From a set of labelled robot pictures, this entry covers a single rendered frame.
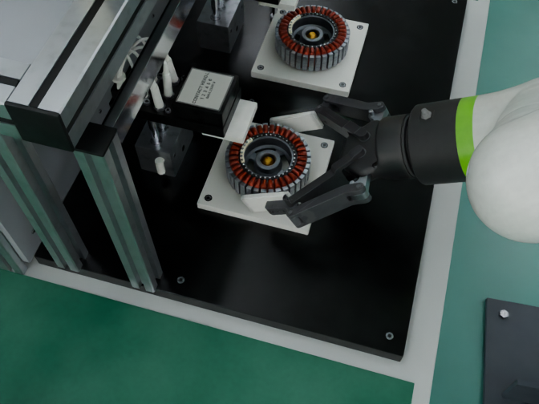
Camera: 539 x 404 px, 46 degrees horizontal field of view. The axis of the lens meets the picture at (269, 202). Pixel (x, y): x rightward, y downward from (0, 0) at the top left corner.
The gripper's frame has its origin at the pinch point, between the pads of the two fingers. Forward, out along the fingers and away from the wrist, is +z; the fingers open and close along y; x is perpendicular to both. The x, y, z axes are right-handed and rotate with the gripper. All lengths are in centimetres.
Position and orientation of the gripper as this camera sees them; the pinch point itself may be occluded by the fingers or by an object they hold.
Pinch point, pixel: (269, 162)
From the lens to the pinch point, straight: 83.9
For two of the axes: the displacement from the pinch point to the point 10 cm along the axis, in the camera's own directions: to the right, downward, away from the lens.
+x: -4.8, -5.8, -6.6
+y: 2.8, -8.1, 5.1
